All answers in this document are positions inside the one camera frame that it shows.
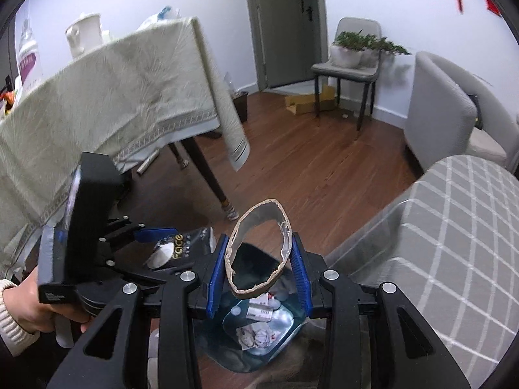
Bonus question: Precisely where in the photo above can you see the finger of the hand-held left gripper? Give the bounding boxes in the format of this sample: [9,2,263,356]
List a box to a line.
[106,261,195,286]
[101,218,182,252]

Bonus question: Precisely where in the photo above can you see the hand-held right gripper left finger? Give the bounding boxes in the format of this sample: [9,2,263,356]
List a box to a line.
[46,234,228,389]

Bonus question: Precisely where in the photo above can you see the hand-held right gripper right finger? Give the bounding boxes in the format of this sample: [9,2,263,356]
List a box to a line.
[291,233,473,389]

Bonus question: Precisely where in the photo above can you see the black glossy packet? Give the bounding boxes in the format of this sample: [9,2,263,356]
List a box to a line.
[145,227,217,271]

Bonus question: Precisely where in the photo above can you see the dark trash bin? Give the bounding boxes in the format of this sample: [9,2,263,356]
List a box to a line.
[195,243,313,373]

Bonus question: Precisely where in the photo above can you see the cardboard tape roll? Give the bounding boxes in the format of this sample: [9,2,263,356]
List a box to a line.
[224,198,293,296]

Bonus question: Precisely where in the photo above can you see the person's left forearm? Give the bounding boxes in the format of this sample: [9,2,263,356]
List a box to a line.
[0,279,40,359]

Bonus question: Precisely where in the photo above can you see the person's left hand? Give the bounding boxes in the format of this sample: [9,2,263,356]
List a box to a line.
[10,269,93,335]

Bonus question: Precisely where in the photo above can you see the white red printed wrapper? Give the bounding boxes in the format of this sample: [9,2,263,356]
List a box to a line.
[245,294,280,321]

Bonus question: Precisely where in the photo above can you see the crumpled printed paper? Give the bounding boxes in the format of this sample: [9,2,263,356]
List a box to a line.
[236,324,280,350]

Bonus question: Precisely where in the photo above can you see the silver rolled tube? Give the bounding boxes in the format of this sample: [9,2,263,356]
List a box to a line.
[136,149,161,176]

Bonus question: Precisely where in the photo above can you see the dark wooden dining table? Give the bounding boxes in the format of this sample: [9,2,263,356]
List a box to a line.
[166,132,240,222]

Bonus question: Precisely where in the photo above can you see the table with beige cloth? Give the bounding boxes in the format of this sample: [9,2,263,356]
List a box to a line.
[0,16,250,276]

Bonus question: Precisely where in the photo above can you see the black wastebasket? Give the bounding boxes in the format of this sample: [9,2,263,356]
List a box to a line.
[233,90,249,123]

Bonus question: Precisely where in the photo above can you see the white purple label bottle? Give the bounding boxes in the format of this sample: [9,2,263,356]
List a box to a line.
[16,16,43,92]

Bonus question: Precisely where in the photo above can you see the white ceramic pot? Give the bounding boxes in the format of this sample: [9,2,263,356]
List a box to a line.
[66,13,102,58]

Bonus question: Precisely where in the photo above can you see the flat cardboard box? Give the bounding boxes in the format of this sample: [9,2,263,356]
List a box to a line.
[284,85,337,116]

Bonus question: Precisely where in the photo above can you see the white plastic bag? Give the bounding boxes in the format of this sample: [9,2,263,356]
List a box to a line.
[138,6,183,31]

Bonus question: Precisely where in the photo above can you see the grey dining chair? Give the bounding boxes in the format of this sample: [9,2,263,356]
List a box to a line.
[311,17,382,130]

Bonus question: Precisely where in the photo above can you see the grey armchair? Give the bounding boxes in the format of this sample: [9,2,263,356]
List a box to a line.
[405,51,519,171]

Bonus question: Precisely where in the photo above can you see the grey green door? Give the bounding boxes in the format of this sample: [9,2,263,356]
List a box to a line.
[243,0,327,90]

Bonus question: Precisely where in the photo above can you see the potted green plant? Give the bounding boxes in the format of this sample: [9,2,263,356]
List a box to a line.
[330,30,410,69]

